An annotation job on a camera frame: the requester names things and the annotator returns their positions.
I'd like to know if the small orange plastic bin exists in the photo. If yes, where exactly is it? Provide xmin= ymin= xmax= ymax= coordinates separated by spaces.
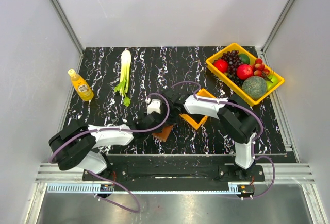
xmin=180 ymin=88 xmax=215 ymax=130

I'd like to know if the brown leather card holder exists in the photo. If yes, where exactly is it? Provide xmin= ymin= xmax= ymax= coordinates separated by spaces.
xmin=152 ymin=125 xmax=173 ymax=142

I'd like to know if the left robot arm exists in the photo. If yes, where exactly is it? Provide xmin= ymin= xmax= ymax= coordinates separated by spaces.
xmin=48 ymin=112 xmax=176 ymax=180

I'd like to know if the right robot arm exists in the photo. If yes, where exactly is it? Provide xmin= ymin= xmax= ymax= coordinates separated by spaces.
xmin=162 ymin=89 xmax=259 ymax=181

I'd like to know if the red apple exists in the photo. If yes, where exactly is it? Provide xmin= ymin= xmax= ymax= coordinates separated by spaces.
xmin=213 ymin=59 xmax=228 ymax=73

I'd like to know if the dark purple grape bunch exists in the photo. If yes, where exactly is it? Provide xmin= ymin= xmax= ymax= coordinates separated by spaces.
xmin=220 ymin=50 xmax=244 ymax=87

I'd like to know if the red pomegranate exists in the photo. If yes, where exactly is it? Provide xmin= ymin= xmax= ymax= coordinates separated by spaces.
xmin=236 ymin=64 xmax=254 ymax=80

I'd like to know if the green netted melon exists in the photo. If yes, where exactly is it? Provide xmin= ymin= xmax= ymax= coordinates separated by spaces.
xmin=242 ymin=76 xmax=267 ymax=100

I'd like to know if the dark green avocado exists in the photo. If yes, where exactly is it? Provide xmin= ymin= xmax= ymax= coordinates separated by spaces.
xmin=238 ymin=53 xmax=250 ymax=65

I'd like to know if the red lychee cluster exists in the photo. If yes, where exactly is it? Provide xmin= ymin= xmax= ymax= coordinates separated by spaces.
xmin=252 ymin=58 xmax=270 ymax=77

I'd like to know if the yellow juice bottle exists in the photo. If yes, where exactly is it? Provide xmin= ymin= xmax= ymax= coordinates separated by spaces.
xmin=68 ymin=69 xmax=94 ymax=101

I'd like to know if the green apple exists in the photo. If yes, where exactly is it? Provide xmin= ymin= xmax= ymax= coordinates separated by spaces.
xmin=266 ymin=75 xmax=279 ymax=92

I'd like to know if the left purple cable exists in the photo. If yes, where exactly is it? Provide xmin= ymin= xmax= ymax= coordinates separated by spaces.
xmin=48 ymin=92 xmax=171 ymax=213

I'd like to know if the purple cable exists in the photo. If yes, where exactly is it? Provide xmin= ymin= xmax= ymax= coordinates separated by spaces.
xmin=48 ymin=92 xmax=171 ymax=213
xmin=170 ymin=81 xmax=276 ymax=200

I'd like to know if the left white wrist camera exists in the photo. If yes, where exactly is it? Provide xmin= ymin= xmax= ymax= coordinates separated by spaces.
xmin=147 ymin=99 xmax=161 ymax=115

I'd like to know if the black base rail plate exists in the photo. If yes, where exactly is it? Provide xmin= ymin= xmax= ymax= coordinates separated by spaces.
xmin=99 ymin=154 xmax=265 ymax=182

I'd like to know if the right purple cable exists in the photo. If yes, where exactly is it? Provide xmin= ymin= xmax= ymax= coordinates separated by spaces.
xmin=170 ymin=81 xmax=276 ymax=200

